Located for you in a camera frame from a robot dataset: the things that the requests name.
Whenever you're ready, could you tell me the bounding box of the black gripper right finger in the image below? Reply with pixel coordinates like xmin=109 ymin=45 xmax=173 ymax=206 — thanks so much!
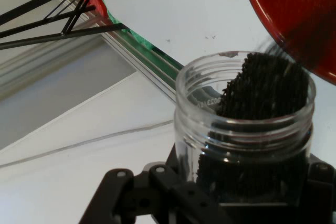
xmin=297 ymin=159 xmax=336 ymax=224

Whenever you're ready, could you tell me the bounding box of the clear jar with black seeds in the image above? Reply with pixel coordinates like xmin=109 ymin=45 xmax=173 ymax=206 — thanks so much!
xmin=173 ymin=50 xmax=317 ymax=204

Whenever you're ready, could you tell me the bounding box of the green foam puzzle tile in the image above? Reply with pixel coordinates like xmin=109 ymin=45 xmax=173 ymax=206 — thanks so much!
xmin=101 ymin=6 xmax=156 ymax=52

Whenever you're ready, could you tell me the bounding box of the aluminium wall rail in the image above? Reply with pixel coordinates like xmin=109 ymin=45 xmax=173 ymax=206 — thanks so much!
xmin=28 ymin=0 xmax=186 ymax=104

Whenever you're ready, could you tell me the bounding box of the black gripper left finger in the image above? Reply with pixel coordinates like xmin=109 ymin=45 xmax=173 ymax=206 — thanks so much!
xmin=78 ymin=163 xmax=224 ymax=224

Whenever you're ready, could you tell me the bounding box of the white wall cable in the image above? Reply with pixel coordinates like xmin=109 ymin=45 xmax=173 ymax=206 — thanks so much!
xmin=0 ymin=120 xmax=174 ymax=168

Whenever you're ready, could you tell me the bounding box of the red bowl with black rim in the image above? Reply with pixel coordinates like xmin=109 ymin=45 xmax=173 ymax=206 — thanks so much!
xmin=238 ymin=0 xmax=336 ymax=86

